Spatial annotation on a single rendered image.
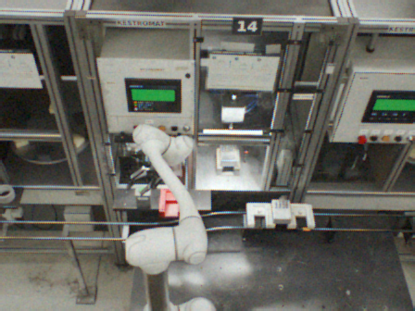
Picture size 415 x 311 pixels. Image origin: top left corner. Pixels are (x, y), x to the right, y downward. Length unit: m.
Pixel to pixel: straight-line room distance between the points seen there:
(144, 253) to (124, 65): 0.80
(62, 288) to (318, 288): 1.73
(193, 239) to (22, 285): 1.96
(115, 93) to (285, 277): 1.36
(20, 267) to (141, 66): 2.03
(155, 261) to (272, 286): 1.01
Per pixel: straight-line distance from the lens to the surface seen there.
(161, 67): 2.17
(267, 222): 2.76
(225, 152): 2.85
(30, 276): 3.71
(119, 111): 2.37
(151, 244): 1.92
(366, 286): 2.93
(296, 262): 2.90
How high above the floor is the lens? 3.16
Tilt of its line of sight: 49 degrees down
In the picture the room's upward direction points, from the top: 3 degrees clockwise
